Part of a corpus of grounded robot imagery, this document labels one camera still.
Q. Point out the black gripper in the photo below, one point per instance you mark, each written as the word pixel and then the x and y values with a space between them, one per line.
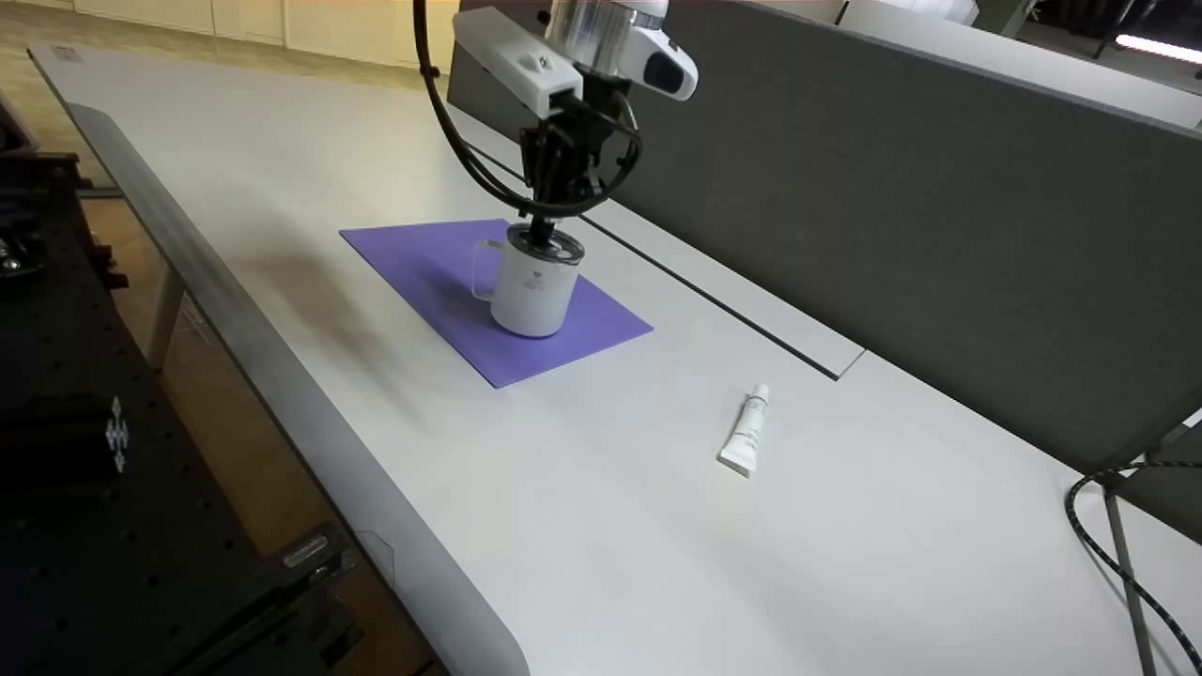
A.
pixel 579 155

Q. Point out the black mug lid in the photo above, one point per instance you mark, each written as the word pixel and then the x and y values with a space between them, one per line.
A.
pixel 561 244

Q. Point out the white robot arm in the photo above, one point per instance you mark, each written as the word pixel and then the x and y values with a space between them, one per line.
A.
pixel 620 37

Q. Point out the white coffee mug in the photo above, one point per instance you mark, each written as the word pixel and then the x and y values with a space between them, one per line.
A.
pixel 524 295

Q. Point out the purple place mat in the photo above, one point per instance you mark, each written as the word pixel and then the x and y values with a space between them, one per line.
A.
pixel 446 273

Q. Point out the white tube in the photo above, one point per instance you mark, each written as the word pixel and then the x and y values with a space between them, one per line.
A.
pixel 750 424

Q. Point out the table leg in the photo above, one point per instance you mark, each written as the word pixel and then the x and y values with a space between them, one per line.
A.
pixel 167 318

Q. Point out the dark grey desk divider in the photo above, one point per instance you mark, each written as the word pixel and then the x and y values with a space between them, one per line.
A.
pixel 1025 249

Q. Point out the black perforated board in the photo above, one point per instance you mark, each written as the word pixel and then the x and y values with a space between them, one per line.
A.
pixel 118 551

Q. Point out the grey cable tray cover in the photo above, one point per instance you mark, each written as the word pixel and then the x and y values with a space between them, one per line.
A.
pixel 722 286

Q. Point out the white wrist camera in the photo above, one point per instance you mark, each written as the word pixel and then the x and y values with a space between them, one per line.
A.
pixel 521 62

